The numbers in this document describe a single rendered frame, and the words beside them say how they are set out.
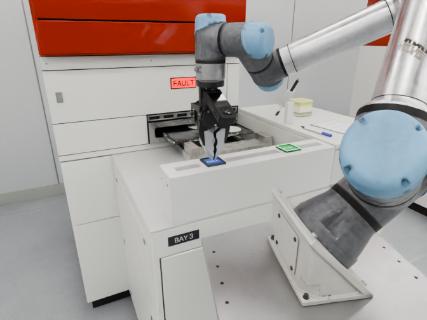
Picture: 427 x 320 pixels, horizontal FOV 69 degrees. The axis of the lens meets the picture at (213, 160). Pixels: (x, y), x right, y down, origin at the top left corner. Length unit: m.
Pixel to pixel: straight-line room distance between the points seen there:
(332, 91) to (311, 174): 3.09
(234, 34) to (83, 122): 0.79
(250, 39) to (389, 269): 0.57
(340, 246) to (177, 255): 0.46
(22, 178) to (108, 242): 1.58
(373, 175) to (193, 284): 0.66
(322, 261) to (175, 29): 1.02
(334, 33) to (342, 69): 3.33
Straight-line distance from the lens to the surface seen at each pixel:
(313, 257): 0.59
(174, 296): 0.99
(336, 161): 1.09
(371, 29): 0.82
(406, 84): 0.56
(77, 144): 1.36
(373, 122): 0.50
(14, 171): 3.00
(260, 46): 0.71
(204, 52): 0.78
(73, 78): 1.31
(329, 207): 0.62
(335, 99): 4.14
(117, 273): 1.69
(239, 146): 1.24
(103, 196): 1.46
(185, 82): 1.40
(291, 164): 0.96
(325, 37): 0.81
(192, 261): 0.93
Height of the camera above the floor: 1.28
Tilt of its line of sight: 22 degrees down
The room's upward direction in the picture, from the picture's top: straight up
